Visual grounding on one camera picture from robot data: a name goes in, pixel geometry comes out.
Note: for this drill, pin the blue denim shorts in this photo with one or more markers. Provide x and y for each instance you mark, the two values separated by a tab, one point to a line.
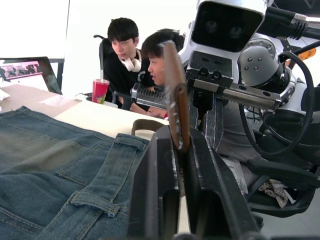
57	160

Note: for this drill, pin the pink drink cup with straw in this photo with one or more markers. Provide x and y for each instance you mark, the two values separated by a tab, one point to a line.
100	91

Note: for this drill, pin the white headphones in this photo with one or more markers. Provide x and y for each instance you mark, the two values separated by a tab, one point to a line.
130	63

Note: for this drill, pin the braided belt with brown tip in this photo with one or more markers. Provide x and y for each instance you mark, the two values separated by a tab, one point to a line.
176	75

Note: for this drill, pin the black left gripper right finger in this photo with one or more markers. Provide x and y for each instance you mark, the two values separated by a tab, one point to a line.
212	190

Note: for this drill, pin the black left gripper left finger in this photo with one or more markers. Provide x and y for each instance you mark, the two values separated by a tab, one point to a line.
155	180

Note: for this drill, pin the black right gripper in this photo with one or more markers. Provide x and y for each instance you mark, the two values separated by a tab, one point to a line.
211	67

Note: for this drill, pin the person with white headphones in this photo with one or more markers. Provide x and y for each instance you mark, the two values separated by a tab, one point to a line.
120	72

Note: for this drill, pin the black office chair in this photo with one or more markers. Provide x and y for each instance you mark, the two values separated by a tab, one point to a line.
287	172
103	48

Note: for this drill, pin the orange and black stand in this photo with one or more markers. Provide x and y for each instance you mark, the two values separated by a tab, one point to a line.
306	53

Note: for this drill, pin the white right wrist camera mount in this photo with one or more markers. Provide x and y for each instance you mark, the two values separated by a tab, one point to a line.
225	25

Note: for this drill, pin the open black laptop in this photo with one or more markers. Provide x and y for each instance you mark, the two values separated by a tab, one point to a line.
32	75

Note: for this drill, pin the person in black shirt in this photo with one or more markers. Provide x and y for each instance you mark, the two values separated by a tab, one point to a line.
156	62

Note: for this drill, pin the checkered cloth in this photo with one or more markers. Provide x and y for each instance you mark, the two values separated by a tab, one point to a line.
273	191

